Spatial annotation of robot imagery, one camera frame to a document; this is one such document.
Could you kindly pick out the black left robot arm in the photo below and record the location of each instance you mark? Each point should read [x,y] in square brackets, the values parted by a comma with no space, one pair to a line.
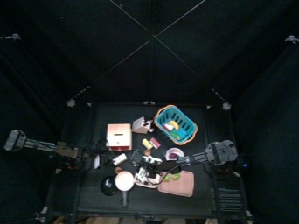
[42,145]

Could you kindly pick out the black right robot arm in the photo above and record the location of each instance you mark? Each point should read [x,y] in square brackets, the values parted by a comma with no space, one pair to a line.
[218,152]

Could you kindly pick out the lime green toy piece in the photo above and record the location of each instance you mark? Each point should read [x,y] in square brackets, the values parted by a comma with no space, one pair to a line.
[166,177]
[176,176]

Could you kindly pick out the flat white toy piece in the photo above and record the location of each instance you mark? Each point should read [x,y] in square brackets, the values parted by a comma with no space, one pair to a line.
[97,161]

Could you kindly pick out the grey pot purple inside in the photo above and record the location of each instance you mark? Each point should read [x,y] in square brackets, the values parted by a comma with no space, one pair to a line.
[173,154]

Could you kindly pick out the small brown wooden bowl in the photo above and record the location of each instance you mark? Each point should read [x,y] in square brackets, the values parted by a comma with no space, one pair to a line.
[146,152]

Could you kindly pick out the dark green box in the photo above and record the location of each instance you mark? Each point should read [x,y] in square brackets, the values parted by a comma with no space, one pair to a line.
[136,157]

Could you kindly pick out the small white toy block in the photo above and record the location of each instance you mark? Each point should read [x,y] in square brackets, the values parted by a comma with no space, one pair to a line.
[118,159]

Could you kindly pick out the pink cutting board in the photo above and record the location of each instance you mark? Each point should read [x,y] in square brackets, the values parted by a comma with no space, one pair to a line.
[176,186]

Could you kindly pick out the yellow egg sushi block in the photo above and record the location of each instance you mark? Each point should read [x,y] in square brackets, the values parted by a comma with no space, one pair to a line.
[146,143]

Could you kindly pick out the red striped sushi block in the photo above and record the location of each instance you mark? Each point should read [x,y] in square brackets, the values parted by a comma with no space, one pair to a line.
[154,143]

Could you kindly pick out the tan wooden toy piece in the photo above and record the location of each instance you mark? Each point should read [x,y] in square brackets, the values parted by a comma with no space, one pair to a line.
[117,170]

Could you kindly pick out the green toy vegetable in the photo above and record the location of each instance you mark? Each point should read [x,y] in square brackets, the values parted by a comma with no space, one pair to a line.
[174,135]

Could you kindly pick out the blue toy piece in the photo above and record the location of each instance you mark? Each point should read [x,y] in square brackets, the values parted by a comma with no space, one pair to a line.
[181,133]

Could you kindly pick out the black round lid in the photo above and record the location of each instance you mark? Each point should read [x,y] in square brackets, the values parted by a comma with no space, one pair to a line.
[108,185]

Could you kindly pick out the small white wooden block holder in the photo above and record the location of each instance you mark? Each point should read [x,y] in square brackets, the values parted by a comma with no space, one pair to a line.
[140,125]

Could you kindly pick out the red white toy food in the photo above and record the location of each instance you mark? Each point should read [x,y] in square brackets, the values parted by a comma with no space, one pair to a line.
[166,127]

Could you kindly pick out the teal basket orange rim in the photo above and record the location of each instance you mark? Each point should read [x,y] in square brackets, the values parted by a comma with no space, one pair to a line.
[186,128]

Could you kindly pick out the yellow toy banana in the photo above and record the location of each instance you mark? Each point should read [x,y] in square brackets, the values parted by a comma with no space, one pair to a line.
[174,125]

